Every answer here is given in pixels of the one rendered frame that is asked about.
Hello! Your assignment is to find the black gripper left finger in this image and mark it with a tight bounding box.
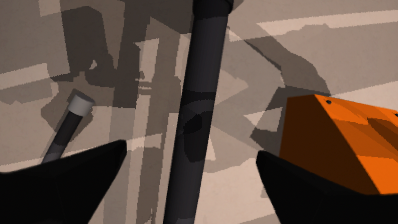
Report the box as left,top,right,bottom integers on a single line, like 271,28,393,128
0,139,127,224

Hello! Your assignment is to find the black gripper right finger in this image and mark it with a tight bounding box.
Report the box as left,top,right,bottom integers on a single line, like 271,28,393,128
256,150,398,224

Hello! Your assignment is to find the black metal rail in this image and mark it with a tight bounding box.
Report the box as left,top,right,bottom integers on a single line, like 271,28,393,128
163,0,230,224

